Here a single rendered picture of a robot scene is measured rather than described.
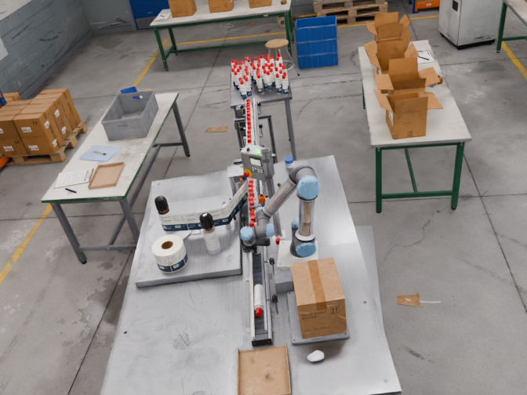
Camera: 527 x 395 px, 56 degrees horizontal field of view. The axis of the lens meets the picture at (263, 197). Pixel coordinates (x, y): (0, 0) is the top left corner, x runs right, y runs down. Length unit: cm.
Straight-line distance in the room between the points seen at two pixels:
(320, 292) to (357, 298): 40
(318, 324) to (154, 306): 103
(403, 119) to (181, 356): 258
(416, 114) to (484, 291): 148
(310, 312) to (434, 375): 132
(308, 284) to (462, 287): 182
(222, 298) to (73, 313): 186
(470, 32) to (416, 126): 388
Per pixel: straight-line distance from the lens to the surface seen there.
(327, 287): 260
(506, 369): 378
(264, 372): 267
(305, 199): 267
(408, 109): 422
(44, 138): 668
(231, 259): 318
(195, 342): 288
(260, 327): 278
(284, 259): 309
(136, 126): 491
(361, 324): 281
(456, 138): 438
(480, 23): 807
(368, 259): 315
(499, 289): 421
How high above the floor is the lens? 304
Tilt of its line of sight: 37 degrees down
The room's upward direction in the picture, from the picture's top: 10 degrees counter-clockwise
